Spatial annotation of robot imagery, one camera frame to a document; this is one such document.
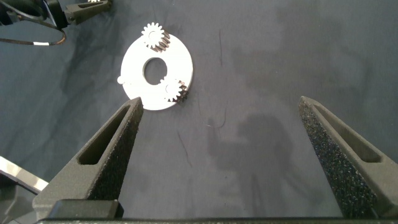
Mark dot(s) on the black table mat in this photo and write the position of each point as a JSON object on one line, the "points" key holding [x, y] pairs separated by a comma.
{"points": [[248, 62]]}

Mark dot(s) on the round white pin plate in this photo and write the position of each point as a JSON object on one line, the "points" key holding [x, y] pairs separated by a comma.
{"points": [[133, 62]]}

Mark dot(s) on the small steel planetary gear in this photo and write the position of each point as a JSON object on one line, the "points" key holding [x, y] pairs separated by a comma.
{"points": [[146, 35], [176, 92]]}

